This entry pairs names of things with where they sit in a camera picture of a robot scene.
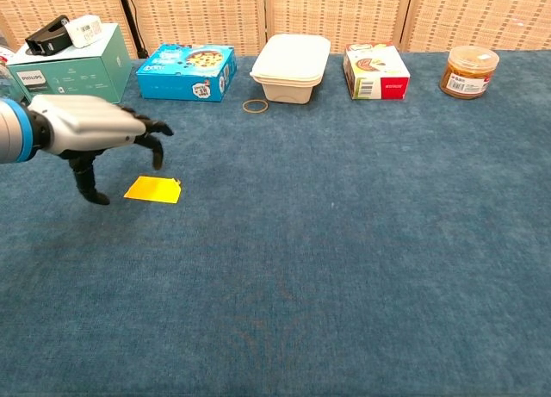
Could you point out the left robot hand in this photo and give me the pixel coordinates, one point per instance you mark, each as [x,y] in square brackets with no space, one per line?
[86,123]

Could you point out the blue table cloth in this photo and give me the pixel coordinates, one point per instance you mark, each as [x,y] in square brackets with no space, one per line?
[301,242]

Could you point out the tan rubber band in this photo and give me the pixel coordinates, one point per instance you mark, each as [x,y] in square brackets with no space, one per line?
[255,106]

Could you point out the small white labelled box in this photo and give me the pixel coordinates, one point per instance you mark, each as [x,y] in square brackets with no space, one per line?
[84,32]

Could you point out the woven folding screen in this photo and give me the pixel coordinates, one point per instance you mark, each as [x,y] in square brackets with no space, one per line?
[336,14]

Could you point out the clear jar of rubber bands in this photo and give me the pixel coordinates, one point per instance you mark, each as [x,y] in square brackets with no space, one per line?
[468,72]

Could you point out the teal Philips box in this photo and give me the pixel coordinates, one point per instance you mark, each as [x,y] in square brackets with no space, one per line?
[82,72]

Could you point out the beige lidded food container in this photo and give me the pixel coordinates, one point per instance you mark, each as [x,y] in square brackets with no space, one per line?
[290,67]

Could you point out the black tape dispenser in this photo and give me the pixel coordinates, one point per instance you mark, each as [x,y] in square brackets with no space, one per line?
[48,39]

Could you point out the blue cookie box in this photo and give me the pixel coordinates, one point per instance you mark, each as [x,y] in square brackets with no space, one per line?
[185,72]

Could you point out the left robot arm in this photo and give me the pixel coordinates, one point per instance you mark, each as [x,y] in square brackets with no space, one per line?
[13,132]

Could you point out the black pole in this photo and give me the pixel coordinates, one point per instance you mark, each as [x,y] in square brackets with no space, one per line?
[129,18]

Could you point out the white and red carton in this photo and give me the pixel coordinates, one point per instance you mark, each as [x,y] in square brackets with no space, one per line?
[375,72]

